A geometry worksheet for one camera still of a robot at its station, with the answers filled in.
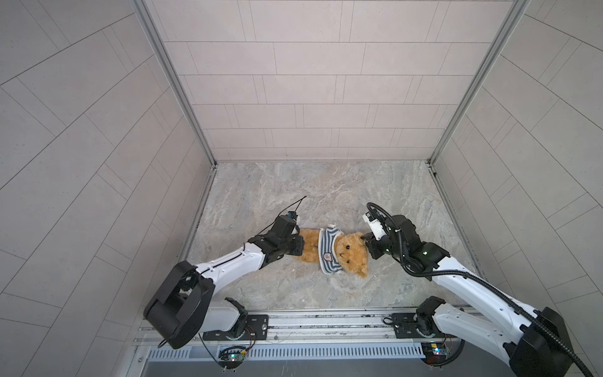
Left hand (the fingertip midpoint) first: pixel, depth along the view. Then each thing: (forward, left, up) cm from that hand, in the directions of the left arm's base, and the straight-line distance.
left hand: (308, 241), depth 86 cm
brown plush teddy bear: (-6, -9, +6) cm, 13 cm away
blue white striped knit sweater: (-7, -7, +3) cm, 10 cm away
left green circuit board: (-34, +21, -1) cm, 40 cm away
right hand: (-2, -18, +7) cm, 19 cm away
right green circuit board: (-33, -38, -4) cm, 51 cm away
